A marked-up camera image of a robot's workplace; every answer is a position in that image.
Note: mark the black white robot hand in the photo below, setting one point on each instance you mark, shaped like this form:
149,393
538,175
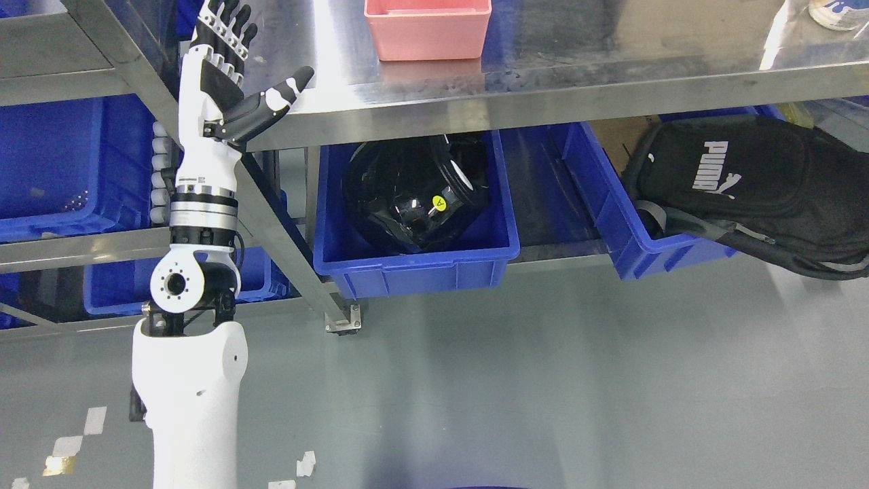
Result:
216,119

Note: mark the pink plastic storage box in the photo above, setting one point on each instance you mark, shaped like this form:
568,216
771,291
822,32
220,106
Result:
428,30

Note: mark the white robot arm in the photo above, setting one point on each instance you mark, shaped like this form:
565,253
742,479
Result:
189,354

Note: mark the blue bin left shelf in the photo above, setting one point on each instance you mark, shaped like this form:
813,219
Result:
77,167

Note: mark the blue bin lower left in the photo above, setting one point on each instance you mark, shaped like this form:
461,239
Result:
120,288

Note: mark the blue bin with helmet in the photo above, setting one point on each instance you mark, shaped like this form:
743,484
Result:
477,259

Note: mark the black glossy helmet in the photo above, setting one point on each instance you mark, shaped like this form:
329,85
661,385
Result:
417,195

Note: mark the blue bin with backpack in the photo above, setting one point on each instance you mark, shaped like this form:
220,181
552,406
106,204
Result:
634,253

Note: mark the black Puma backpack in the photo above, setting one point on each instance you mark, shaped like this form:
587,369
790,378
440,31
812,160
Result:
782,193

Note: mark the white cup on table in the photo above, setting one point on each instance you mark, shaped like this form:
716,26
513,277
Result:
839,15

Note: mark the steel table foot bracket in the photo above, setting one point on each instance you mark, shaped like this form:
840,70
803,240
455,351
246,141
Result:
350,325

